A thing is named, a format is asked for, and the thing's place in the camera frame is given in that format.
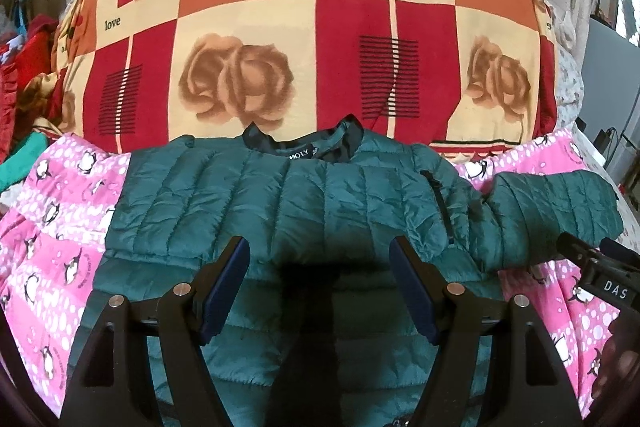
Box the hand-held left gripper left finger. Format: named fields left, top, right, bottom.
left=60, top=236, right=251, bottom=427

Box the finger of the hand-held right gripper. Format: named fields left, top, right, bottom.
left=556, top=232, right=603, bottom=270

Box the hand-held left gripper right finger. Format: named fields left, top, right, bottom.
left=389, top=236, right=583, bottom=427

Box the green quilted puffer jacket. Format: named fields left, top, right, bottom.
left=67, top=116, right=625, bottom=427

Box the white cabinet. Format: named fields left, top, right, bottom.
left=586, top=16, right=640, bottom=158

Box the pink penguin print blanket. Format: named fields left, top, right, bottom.
left=0, top=128, right=640, bottom=427

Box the bright green cloth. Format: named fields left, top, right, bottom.
left=0, top=131, right=63, bottom=190

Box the rose print checked blanket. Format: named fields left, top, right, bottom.
left=50, top=0, right=560, bottom=155

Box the red ruffled cloth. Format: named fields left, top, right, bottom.
left=0, top=14, right=61, bottom=158

